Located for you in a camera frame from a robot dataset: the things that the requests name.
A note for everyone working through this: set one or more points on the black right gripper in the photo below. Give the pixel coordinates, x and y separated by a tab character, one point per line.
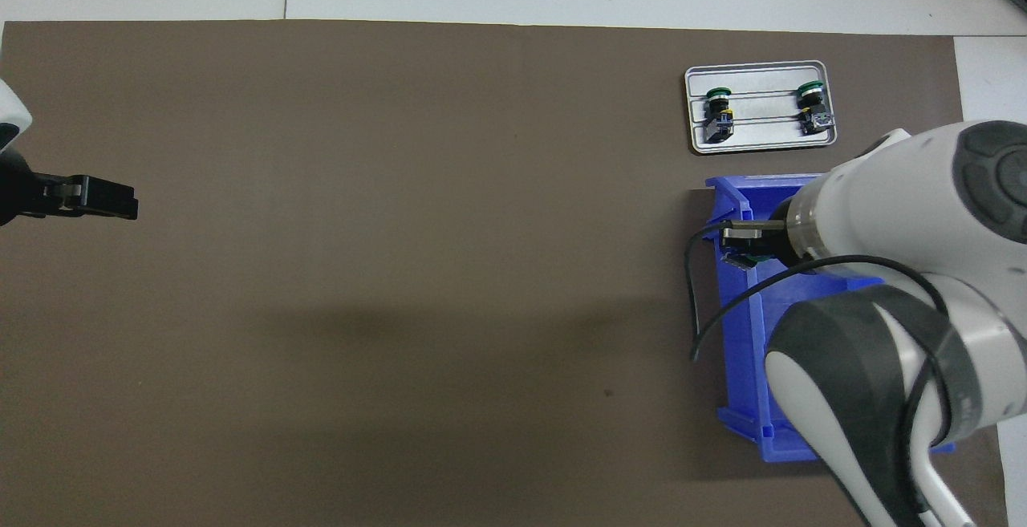
782	248

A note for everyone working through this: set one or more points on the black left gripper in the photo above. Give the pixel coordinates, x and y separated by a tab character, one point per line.
24	194

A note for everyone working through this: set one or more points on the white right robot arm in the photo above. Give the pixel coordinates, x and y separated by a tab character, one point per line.
882	214

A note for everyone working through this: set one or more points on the blue plastic storage bin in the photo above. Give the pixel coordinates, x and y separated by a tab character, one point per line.
738	350

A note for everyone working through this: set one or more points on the grey metal tray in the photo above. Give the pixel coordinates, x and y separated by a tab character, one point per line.
762	102

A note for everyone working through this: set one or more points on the brown table mat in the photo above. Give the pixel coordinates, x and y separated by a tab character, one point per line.
401	190

